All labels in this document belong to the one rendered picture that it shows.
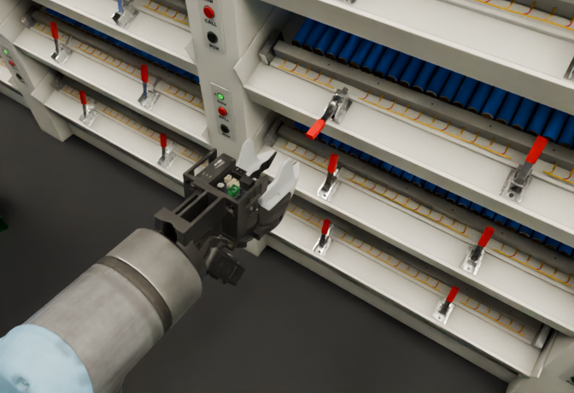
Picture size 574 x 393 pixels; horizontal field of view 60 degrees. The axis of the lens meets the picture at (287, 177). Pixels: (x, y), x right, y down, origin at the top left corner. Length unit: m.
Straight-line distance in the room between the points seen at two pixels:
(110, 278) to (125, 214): 0.92
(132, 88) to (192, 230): 0.69
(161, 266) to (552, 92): 0.43
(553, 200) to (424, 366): 0.55
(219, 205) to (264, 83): 0.35
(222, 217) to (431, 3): 0.33
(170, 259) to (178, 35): 0.53
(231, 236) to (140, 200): 0.87
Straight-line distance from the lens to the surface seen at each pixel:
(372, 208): 0.88
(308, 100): 0.77
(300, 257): 1.19
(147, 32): 0.94
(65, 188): 1.47
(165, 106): 1.07
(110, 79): 1.17
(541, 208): 0.71
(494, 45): 0.59
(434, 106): 0.72
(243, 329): 1.15
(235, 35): 0.75
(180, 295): 0.46
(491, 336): 1.04
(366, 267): 1.04
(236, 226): 0.51
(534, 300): 0.87
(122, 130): 1.32
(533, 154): 0.67
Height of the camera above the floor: 1.06
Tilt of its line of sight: 51 degrees down
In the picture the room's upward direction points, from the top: straight up
